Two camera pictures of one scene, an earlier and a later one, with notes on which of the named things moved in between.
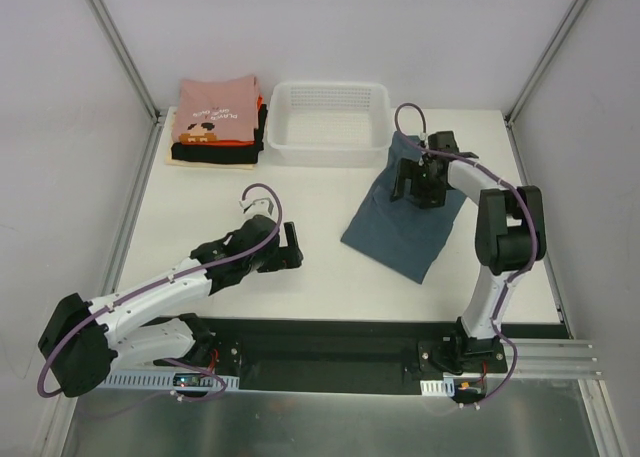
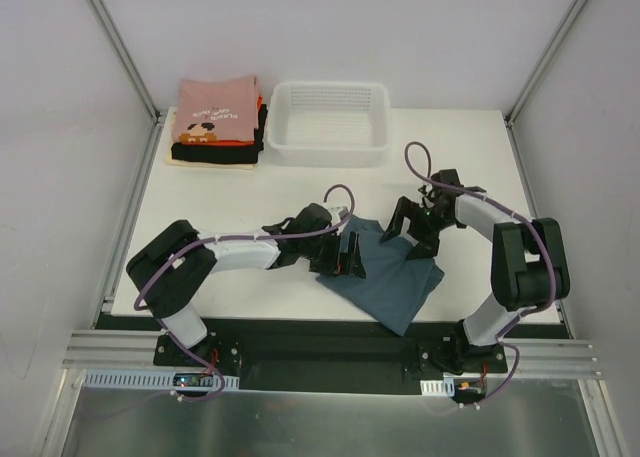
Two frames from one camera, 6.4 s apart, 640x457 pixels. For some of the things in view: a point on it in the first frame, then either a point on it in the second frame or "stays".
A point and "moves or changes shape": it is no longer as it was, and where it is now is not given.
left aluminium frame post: [118, 45] stays
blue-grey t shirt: [398, 233] moves or changes shape
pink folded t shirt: [222, 110] stays
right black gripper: [417, 178] to [420, 225]
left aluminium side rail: [115, 265] stays
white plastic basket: [330, 124] stays
